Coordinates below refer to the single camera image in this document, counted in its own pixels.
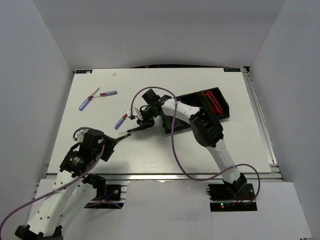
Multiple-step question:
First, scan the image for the blue handled screwdriver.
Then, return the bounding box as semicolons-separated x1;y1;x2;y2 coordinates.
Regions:
78;87;100;111
90;90;118;98
114;114;128;130

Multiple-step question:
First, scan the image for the blue table label left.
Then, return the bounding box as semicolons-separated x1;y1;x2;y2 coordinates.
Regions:
75;69;93;74

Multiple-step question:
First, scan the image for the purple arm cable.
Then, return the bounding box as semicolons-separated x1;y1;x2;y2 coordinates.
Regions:
131;86;262;206
0;126;123;231

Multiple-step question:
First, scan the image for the blue table label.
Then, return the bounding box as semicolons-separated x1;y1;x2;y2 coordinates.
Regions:
223;68;241;73
75;69;93;74

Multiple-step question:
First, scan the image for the red folding knife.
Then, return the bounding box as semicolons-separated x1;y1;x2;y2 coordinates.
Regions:
201;91;224;115

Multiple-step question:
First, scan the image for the black green precision screwdriver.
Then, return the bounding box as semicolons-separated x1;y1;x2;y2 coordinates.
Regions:
126;127;140;133
117;133;132;141

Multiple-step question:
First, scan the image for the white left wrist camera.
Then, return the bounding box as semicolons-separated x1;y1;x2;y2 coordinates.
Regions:
72;128;83;141

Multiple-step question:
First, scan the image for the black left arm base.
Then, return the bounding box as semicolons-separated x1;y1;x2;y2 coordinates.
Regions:
84;180;128;210

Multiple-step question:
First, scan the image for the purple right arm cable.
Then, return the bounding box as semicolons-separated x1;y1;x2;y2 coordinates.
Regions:
131;86;262;206

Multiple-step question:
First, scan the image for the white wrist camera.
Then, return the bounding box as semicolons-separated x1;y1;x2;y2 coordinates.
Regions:
72;128;83;141
126;107;142;120

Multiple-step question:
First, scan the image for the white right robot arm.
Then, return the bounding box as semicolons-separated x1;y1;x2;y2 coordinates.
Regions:
135;87;247;200

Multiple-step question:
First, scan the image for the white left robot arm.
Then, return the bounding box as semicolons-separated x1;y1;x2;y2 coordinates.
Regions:
15;127;127;240

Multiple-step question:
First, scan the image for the blue table label right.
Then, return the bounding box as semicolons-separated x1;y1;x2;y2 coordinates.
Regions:
223;68;241;73

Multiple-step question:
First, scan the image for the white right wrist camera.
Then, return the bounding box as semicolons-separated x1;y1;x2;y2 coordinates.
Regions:
126;107;142;120

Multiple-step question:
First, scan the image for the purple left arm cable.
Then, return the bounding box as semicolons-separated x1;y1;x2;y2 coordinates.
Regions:
0;126;123;231

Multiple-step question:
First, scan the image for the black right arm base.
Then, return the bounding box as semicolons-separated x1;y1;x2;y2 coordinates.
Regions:
206;183;258;213

